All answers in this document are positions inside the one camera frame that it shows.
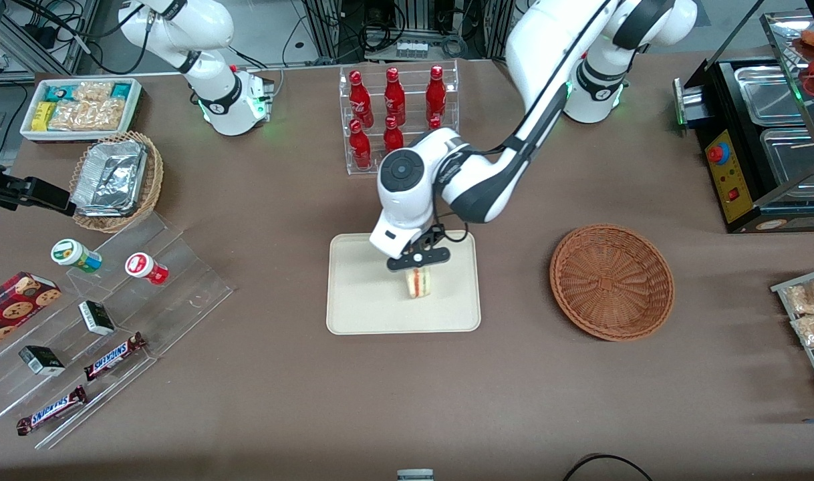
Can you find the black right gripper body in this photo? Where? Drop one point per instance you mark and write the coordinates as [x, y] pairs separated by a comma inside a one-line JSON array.
[[7, 189]]

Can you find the triangular sandwich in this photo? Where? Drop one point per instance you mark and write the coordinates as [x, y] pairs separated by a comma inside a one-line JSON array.
[[417, 286]]

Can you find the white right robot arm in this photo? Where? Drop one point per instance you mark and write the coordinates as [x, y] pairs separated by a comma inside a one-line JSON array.
[[213, 100]]

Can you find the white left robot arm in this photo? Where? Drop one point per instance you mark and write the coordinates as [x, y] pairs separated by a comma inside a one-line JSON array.
[[547, 53]]

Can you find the aluminium foil tray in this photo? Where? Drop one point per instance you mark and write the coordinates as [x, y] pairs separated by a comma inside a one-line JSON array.
[[109, 177]]

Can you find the cream plastic tray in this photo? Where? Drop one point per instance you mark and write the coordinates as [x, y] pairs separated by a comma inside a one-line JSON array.
[[360, 294]]

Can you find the tan wicker basket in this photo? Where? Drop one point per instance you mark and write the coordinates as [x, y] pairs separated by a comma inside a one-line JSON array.
[[152, 180]]

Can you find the empty brown wicker basket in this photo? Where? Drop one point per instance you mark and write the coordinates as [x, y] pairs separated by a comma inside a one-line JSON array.
[[611, 284]]

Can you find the green lid snack cup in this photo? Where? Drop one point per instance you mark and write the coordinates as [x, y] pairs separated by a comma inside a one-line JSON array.
[[69, 252]]

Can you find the yellow snack packet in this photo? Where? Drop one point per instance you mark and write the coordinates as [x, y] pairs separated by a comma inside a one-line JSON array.
[[43, 116]]

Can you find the large clear cracker bag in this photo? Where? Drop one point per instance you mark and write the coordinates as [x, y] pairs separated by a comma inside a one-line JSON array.
[[89, 115]]

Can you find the clear acrylic bottle rack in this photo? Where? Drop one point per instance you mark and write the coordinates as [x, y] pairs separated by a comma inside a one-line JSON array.
[[375, 167]]

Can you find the teal snack packet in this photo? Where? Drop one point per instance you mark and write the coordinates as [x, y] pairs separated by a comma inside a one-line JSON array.
[[121, 91], [59, 92]]

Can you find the small clear cracker bag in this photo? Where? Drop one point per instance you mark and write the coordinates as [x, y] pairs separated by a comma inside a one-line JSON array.
[[93, 91]]

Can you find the red lid snack cup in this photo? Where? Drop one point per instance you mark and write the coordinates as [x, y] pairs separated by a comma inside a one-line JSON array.
[[142, 266]]

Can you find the red plaid cookie box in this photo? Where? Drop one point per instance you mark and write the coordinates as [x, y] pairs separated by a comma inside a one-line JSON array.
[[13, 310]]

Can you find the red cola bottle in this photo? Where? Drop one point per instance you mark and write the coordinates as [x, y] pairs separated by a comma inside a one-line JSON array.
[[436, 95], [394, 99], [360, 148], [360, 100], [393, 137], [435, 123]]

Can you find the white snack bin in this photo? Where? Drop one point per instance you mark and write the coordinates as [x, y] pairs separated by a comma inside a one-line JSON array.
[[134, 100]]

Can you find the small black carton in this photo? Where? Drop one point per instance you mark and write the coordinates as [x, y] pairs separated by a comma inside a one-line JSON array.
[[41, 361], [96, 318]]

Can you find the clear acrylic stepped display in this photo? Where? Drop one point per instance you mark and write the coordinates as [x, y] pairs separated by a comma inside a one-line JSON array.
[[180, 294]]

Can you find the snickers chocolate bar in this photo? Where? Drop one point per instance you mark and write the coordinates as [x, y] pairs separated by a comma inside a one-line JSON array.
[[51, 411], [113, 357]]

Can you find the white power strip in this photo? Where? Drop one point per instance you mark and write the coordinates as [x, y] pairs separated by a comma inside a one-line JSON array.
[[412, 50]]

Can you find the small grey device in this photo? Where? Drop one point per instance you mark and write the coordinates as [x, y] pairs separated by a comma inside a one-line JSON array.
[[415, 475]]

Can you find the red emergency stop button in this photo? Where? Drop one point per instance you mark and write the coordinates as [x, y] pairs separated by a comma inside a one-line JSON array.
[[718, 153]]

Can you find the black food warmer machine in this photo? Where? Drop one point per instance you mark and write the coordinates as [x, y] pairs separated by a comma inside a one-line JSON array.
[[748, 180]]

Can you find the steel warmer pan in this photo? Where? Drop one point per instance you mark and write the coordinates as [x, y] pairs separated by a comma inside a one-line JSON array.
[[768, 93], [791, 160]]

